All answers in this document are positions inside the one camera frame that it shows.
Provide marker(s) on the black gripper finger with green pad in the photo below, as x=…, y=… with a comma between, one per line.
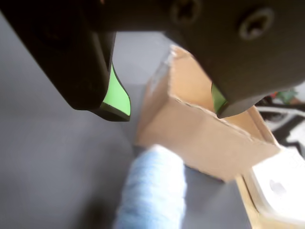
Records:
x=71, y=59
x=238, y=59

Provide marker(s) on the block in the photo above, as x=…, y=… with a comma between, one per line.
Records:
x=152, y=195

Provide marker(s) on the grey textured mat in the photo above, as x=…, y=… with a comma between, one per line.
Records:
x=47, y=167

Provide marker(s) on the open cardboard box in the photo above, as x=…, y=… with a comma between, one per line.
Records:
x=202, y=143

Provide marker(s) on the white plastic device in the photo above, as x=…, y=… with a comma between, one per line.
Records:
x=278, y=181

